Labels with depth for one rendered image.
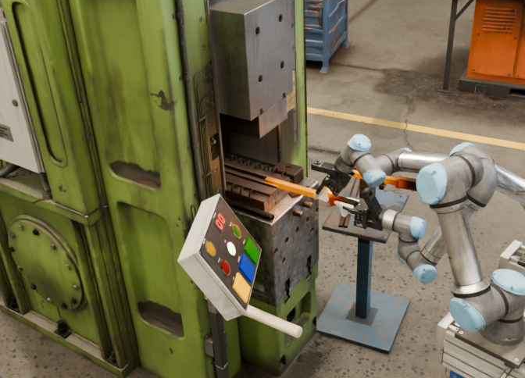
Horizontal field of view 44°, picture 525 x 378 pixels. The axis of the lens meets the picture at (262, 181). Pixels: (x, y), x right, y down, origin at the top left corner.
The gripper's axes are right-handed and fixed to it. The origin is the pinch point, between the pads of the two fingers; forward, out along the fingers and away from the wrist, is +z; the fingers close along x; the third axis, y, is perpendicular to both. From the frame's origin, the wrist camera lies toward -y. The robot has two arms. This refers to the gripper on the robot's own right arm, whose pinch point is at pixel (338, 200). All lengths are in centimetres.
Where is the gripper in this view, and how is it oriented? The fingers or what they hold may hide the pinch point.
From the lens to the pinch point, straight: 258.9
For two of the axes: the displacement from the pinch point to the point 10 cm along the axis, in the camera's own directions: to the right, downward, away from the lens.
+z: -8.3, -2.5, 4.9
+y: 0.6, 8.5, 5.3
